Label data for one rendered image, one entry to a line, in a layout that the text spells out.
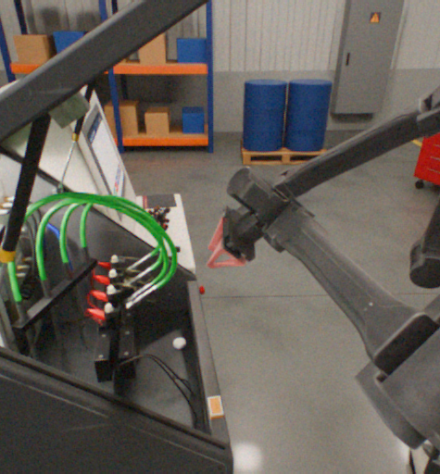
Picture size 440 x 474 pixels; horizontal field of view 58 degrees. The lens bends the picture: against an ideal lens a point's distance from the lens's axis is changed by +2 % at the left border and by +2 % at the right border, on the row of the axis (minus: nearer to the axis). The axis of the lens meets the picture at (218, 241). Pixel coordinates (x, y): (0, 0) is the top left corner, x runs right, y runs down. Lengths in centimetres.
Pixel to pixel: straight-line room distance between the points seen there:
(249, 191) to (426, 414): 43
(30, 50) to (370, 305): 628
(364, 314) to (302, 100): 530
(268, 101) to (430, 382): 529
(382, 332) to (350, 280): 8
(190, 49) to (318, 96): 187
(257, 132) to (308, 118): 69
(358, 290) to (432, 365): 12
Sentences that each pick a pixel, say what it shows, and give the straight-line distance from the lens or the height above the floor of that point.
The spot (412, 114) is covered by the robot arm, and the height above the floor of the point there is 159.
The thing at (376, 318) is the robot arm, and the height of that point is 150.
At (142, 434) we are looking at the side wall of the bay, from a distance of 82.
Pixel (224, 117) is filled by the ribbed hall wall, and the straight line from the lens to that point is 739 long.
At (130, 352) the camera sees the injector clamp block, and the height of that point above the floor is 98.
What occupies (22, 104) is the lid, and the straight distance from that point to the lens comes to 48.
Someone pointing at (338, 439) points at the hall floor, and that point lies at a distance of 219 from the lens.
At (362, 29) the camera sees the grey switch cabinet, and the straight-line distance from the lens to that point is 736.
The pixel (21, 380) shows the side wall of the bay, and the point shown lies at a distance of 72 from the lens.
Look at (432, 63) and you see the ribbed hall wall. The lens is 823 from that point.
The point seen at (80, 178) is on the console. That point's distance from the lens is 127.
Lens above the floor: 174
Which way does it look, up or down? 29 degrees down
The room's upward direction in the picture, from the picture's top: straight up
